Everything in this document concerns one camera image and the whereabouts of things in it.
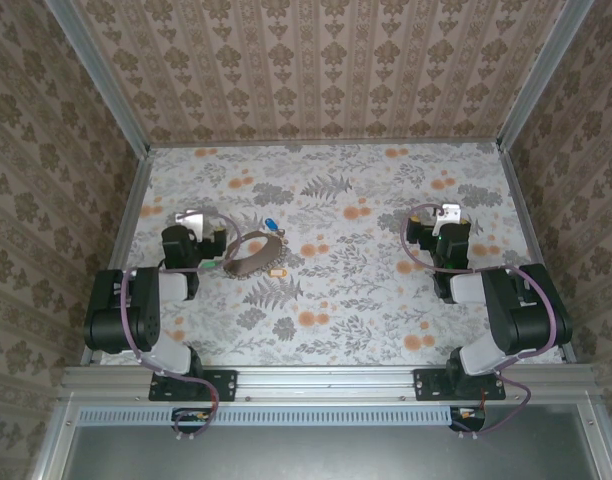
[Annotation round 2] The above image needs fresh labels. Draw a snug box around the aluminium frame post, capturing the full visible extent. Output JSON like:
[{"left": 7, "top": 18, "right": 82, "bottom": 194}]
[
  {"left": 43, "top": 0, "right": 152, "bottom": 156},
  {"left": 495, "top": 0, "right": 595, "bottom": 151}
]

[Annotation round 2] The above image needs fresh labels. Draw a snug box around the brown strap with key rings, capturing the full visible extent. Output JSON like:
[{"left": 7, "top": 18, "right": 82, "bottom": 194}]
[{"left": 221, "top": 230, "right": 291, "bottom": 280}]

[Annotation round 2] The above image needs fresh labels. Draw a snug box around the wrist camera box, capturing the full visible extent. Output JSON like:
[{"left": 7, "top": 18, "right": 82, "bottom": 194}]
[
  {"left": 434, "top": 201, "right": 463, "bottom": 236},
  {"left": 174, "top": 209, "right": 208, "bottom": 241}
]

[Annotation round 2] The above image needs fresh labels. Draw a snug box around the grey metal panel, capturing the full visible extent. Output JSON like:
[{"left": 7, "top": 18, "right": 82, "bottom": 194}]
[{"left": 60, "top": 405, "right": 605, "bottom": 480}]

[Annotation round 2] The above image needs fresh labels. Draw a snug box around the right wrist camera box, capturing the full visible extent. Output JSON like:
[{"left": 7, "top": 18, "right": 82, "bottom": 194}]
[{"left": 434, "top": 201, "right": 463, "bottom": 236}]

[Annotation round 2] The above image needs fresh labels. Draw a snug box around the black connector box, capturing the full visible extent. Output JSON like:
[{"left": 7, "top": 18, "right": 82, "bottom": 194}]
[
  {"left": 171, "top": 406, "right": 218, "bottom": 434},
  {"left": 448, "top": 405, "right": 487, "bottom": 434}
]

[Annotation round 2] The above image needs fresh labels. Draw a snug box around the thin aluminium table edge rail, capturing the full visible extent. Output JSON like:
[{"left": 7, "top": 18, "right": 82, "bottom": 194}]
[{"left": 148, "top": 137, "right": 502, "bottom": 149}]

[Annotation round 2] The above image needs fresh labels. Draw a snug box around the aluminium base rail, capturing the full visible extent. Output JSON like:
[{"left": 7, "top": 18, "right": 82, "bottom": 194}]
[{"left": 58, "top": 363, "right": 605, "bottom": 402}]

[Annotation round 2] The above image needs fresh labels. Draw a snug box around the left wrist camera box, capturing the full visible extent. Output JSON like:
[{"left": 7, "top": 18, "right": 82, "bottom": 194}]
[{"left": 174, "top": 209, "right": 208, "bottom": 241}]

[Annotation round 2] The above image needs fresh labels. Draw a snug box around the grey slotted cable duct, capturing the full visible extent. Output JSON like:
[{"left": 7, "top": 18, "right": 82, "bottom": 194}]
[{"left": 78, "top": 405, "right": 487, "bottom": 426}]

